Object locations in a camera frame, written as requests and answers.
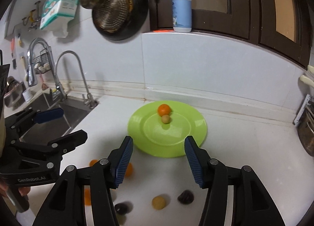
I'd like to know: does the dark plum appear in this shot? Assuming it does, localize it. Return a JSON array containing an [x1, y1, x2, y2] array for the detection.
[[177, 190, 194, 205], [114, 201, 133, 215]]

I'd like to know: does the dark plum back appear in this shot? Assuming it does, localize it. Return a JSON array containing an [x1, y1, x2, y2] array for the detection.
[[177, 190, 194, 205]]

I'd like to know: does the tan longan front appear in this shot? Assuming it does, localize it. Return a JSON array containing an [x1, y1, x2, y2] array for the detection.
[[152, 196, 167, 210]]

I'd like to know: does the tan longan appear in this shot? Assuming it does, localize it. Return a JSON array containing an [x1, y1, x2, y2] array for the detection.
[[152, 196, 167, 210], [161, 114, 171, 124]]

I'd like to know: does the tan longan back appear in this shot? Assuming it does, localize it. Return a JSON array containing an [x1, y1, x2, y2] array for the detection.
[[161, 114, 171, 124]]

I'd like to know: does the large orange mandarin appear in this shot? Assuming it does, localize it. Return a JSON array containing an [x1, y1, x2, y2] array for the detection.
[[84, 188, 91, 206]]

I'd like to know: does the green tomato front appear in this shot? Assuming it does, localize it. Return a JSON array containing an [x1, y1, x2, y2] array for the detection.
[[116, 213, 127, 225]]

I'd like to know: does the person's left hand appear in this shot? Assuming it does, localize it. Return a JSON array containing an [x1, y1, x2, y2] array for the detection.
[[1, 176, 31, 198]]

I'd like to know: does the stainless steel sink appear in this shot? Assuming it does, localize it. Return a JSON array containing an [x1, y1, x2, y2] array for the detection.
[[5, 94, 92, 145]]

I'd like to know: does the large chrome faucet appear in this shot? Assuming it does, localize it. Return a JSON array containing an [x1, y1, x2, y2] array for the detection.
[[27, 37, 53, 87]]

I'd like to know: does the thin gooseneck faucet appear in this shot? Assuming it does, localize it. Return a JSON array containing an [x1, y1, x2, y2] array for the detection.
[[54, 50, 99, 109]]

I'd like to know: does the steel pot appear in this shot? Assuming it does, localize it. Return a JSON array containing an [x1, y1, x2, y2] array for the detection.
[[298, 108, 314, 157]]

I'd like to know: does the green plate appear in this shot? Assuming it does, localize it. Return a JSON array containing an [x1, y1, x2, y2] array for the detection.
[[128, 101, 208, 158]]

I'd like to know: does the dish drying rack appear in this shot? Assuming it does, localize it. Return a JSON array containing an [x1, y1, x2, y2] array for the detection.
[[293, 94, 313, 127]]

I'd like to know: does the tissue paper pack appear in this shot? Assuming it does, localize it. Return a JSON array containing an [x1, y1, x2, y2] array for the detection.
[[40, 0, 79, 38]]

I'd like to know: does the black frying pan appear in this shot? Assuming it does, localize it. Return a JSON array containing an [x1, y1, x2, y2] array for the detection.
[[91, 0, 149, 41]]

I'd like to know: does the blue white soap bottle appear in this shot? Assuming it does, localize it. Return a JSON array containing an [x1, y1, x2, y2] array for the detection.
[[172, 0, 192, 33]]

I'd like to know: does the black wire basket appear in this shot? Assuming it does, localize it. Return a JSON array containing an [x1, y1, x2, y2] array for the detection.
[[33, 49, 52, 75]]

